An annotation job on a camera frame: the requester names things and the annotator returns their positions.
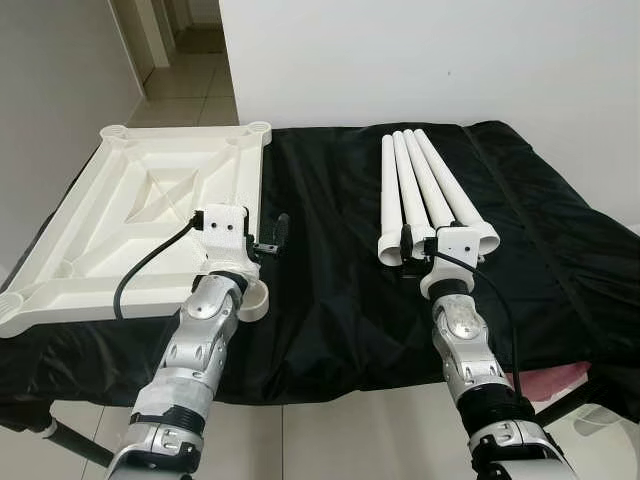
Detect white plastic table leg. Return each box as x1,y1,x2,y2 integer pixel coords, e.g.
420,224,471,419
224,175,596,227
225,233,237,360
378,134,406,268
414,127,502,256
404,129,463,236
393,131,433,251

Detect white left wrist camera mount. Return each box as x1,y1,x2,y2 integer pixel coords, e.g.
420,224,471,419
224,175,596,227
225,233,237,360
193,205,263,281

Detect pink cushion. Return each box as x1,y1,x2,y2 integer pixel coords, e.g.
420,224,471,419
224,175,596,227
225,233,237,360
510,363,591,403

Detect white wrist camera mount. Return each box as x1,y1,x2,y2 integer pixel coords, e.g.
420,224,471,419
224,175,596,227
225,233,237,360
420,228,486,299
193,205,263,281

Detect black fabric table cover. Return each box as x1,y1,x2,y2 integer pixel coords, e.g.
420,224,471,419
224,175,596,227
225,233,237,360
0,120,640,411

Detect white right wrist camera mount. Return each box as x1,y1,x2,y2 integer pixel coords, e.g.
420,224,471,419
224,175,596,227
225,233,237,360
420,228,486,299

